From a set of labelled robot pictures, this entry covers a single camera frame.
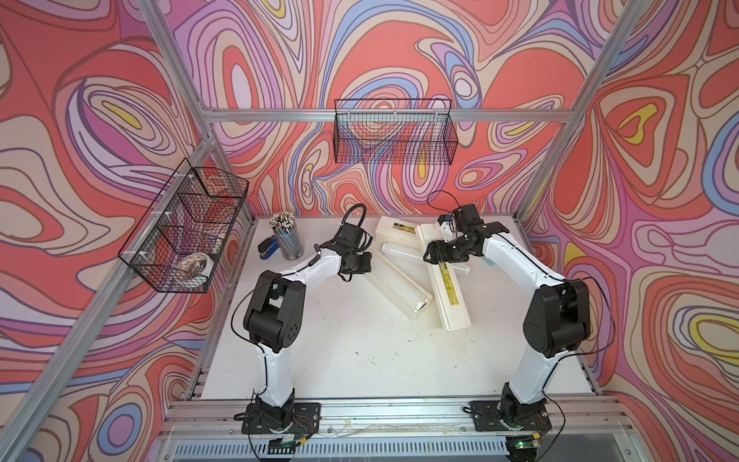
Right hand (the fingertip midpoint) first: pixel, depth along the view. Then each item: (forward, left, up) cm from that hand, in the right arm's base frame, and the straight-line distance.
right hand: (437, 262), depth 90 cm
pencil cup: (+12, +50, +3) cm, 51 cm away
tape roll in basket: (-8, +66, +15) cm, 69 cm away
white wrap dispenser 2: (-10, -1, +1) cm, 10 cm away
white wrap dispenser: (+2, +12, -6) cm, 14 cm away
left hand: (+3, +21, -5) cm, 22 cm away
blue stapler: (+15, +60, -7) cm, 62 cm away
